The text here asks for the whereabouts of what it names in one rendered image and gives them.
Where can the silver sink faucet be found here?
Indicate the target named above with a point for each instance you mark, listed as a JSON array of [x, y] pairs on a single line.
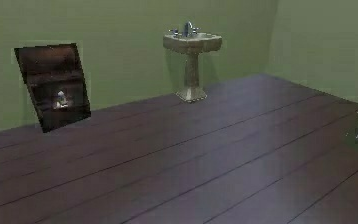
[[187, 29]]

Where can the small white object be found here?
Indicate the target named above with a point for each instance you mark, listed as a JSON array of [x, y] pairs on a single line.
[[60, 100]]

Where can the beige pedestal sink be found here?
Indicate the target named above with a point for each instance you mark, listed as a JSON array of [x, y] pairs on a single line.
[[192, 45]]

